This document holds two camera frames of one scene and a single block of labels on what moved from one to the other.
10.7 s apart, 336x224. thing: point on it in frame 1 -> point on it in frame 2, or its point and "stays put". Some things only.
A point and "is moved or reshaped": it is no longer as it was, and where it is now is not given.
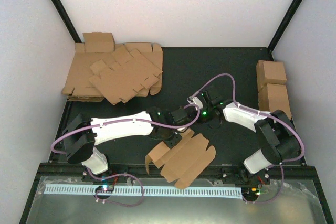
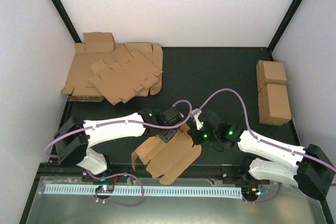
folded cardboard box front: [273, 97] stays put
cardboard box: [182, 163] is moved or reshaped
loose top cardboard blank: [121, 81] stays put
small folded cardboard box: [98, 42] stays put
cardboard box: [270, 72] stays put
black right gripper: [198, 122] -> [192, 133]
